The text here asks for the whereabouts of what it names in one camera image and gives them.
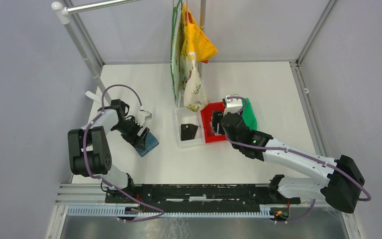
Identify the yellow cloth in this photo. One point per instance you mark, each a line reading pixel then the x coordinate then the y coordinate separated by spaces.
pixel 196 45

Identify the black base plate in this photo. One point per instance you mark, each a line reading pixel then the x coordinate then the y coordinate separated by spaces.
pixel 199 198

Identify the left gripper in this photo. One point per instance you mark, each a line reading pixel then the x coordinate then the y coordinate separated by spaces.
pixel 134 137

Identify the white clothes rack pole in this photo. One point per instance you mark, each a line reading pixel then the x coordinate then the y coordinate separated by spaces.
pixel 68 15

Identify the red bin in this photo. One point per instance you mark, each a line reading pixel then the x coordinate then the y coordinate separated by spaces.
pixel 206 117

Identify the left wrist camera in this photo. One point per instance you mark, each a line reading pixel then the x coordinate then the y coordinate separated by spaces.
pixel 142 116

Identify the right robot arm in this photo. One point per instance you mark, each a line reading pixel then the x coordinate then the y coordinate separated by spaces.
pixel 338 182

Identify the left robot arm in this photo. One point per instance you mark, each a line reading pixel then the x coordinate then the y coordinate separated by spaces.
pixel 89 152

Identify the hanging patterned cloth bag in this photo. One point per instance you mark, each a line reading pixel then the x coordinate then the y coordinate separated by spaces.
pixel 187 84

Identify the green bin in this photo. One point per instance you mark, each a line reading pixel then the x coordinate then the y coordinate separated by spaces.
pixel 249 117

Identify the blue card holder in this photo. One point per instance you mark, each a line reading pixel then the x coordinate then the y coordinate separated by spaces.
pixel 150 143

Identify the white bin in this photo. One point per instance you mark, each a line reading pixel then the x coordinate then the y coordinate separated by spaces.
pixel 183 116

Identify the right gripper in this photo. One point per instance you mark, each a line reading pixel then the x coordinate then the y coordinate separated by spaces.
pixel 215 119

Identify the black card in white bin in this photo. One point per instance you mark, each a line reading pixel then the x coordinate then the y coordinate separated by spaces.
pixel 188 131

